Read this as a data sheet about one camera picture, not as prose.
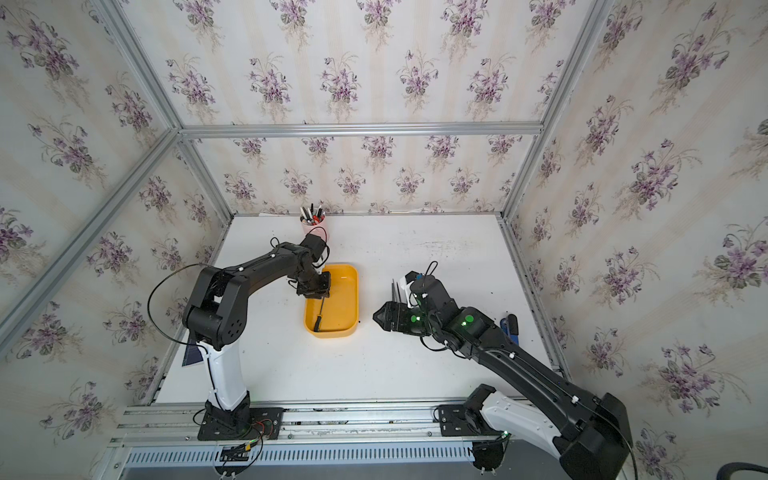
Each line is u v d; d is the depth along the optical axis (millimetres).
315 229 856
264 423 730
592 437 375
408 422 751
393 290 983
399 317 637
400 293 980
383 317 650
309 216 1075
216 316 516
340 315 946
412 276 702
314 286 847
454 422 722
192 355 835
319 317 905
